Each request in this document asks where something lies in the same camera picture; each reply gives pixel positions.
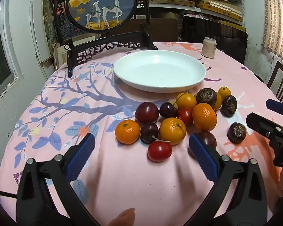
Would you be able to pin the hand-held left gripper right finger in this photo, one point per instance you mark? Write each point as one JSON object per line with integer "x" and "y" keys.
{"x": 202, "y": 156}

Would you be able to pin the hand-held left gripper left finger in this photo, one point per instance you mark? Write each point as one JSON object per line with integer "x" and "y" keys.
{"x": 81, "y": 156}

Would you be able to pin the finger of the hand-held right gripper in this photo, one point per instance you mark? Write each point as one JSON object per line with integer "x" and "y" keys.
{"x": 277, "y": 106}
{"x": 259, "y": 123}

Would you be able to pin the dark purple plum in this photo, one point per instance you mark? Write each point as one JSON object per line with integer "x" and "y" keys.
{"x": 207, "y": 139}
{"x": 168, "y": 110}
{"x": 149, "y": 133}

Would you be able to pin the dark brown water chestnut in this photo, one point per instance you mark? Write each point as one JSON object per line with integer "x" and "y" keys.
{"x": 236, "y": 133}
{"x": 206, "y": 96}
{"x": 229, "y": 106}

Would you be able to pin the red cherry tomato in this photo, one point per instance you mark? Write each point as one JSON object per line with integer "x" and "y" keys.
{"x": 160, "y": 151}
{"x": 185, "y": 116}

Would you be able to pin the small orange kumquat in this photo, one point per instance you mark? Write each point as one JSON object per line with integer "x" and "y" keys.
{"x": 224, "y": 92}

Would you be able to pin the large dark red plum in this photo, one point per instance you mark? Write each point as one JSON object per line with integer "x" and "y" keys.
{"x": 147, "y": 112}

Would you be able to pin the white oval plate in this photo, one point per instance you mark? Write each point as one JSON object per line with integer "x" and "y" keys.
{"x": 159, "y": 71}

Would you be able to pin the person's left hand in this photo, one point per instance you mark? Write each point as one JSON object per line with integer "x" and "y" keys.
{"x": 123, "y": 217}

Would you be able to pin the brown slatted wooden chair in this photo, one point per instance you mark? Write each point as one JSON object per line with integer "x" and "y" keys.
{"x": 281, "y": 80}

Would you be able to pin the pink printed tablecloth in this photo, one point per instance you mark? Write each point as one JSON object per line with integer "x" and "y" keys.
{"x": 132, "y": 181}

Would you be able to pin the pale pink drink can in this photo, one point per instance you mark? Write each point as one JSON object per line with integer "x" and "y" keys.
{"x": 209, "y": 48}

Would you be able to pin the black chair back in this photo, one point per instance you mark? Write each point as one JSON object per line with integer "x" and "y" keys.
{"x": 214, "y": 30}

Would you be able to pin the white framed window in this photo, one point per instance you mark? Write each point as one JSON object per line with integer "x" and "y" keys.
{"x": 0, "y": 58}

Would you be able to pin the white framed panel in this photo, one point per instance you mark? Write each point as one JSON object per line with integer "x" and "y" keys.
{"x": 39, "y": 33}

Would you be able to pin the green marbled panel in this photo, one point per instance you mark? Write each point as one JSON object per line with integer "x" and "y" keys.
{"x": 49, "y": 21}

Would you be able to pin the round deer picture screen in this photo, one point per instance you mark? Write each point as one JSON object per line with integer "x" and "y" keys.
{"x": 101, "y": 2}

